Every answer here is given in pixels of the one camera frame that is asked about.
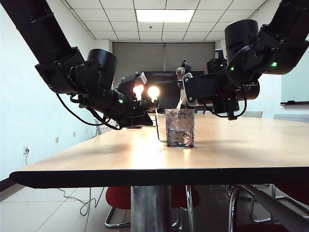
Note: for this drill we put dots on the black thermos cup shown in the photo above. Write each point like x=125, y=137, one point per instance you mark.
x=252, y=90

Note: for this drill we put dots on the wall outlet with plug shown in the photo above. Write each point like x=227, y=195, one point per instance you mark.
x=26, y=150

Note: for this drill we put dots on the grey roller blind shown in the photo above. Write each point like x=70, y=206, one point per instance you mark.
x=193, y=53
x=144, y=58

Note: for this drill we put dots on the ceiling light panel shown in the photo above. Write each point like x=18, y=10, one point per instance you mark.
x=164, y=16

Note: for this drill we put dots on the red chair with chrome frame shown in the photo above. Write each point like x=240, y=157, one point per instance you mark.
x=186, y=197
x=118, y=197

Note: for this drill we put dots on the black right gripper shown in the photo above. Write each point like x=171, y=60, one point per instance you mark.
x=227, y=96

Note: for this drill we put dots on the large black TV screen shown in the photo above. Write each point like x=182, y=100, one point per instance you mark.
x=169, y=84

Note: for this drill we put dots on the small grey chair backrest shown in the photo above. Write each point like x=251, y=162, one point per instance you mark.
x=253, y=114

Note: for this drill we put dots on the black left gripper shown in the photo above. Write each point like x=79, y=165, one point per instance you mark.
x=128, y=106

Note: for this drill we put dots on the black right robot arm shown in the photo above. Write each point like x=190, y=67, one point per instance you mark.
x=285, y=48

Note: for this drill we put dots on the white perforated plastic chair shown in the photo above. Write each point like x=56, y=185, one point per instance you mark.
x=103, y=130

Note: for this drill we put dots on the white gooseneck bulb lamp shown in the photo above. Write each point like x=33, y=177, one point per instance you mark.
x=153, y=91
x=138, y=90

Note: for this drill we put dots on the metal table leg column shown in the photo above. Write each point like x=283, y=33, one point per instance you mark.
x=150, y=210

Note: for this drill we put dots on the chrome tubular chair frame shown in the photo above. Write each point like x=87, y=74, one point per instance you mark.
x=233, y=200

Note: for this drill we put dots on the clear textured glass mug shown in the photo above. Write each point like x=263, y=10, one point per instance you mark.
x=179, y=130

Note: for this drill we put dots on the wide grey chair backrest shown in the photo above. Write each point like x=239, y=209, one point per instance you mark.
x=289, y=118

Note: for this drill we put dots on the glass whiteboard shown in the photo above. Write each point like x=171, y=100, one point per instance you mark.
x=294, y=89

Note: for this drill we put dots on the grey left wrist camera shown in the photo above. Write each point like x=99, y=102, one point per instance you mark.
x=141, y=77

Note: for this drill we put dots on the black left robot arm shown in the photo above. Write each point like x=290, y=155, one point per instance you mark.
x=48, y=48

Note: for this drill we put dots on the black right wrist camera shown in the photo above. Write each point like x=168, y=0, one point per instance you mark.
x=216, y=65

